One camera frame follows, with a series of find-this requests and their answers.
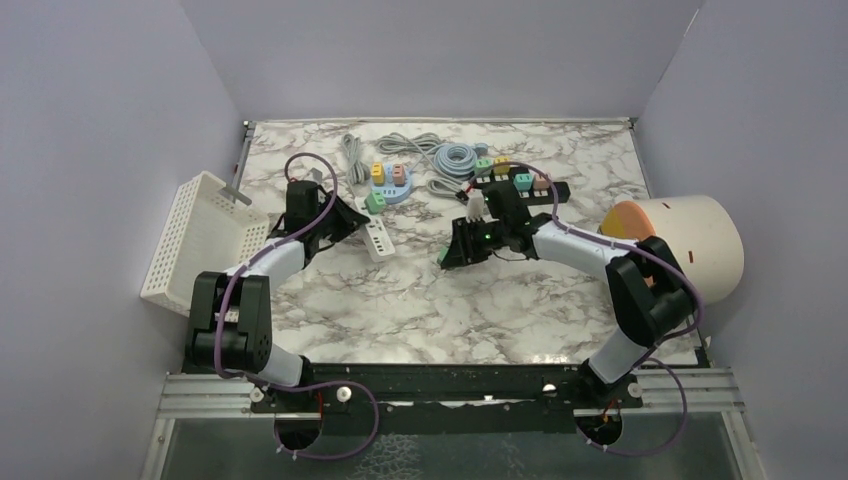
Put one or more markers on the black power strip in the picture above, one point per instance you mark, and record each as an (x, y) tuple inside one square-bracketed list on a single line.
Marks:
[(489, 178), (559, 190)]

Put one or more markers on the white perforated plastic basket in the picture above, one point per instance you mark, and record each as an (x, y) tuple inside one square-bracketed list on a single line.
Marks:
[(210, 227)]

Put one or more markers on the black power strip rear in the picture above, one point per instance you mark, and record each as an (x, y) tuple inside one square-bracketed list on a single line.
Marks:
[(489, 178)]

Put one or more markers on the white power strip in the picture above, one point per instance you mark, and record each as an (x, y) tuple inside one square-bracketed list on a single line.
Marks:
[(374, 234)]

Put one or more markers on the teal adapter on front strip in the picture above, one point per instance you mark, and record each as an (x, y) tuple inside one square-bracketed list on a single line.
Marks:
[(523, 182)]

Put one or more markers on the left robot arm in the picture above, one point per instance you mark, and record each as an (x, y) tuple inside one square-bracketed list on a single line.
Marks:
[(230, 321)]

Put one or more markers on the aluminium rail base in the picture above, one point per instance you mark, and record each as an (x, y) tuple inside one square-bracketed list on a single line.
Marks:
[(651, 390)]

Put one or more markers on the pink adapter on front strip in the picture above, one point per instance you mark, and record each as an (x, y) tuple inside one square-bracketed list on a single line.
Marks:
[(541, 183)]

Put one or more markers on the pink plug adapter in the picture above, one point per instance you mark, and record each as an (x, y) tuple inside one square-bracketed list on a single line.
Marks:
[(398, 175)]

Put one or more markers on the yellow adapter on rear strip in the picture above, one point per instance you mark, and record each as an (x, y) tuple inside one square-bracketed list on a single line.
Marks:
[(501, 166)]

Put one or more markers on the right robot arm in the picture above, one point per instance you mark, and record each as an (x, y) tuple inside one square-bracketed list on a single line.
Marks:
[(651, 296)]

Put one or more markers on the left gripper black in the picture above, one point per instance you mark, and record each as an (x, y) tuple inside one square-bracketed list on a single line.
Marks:
[(348, 221)]

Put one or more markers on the green adapter on rear strip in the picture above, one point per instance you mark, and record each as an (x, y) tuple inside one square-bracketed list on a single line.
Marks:
[(482, 165)]

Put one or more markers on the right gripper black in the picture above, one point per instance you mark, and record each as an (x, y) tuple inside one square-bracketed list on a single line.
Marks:
[(462, 249)]

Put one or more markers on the yellow plug adapter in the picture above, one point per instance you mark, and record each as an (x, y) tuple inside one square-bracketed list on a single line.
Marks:
[(377, 174)]

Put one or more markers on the cream cylinder with orange lid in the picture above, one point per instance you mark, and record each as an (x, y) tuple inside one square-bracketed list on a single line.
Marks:
[(699, 231)]

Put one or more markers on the round blue power socket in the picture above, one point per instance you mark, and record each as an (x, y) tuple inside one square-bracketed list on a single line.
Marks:
[(390, 191)]

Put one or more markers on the black power strip front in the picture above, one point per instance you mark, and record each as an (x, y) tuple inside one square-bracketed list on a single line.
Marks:
[(559, 190)]

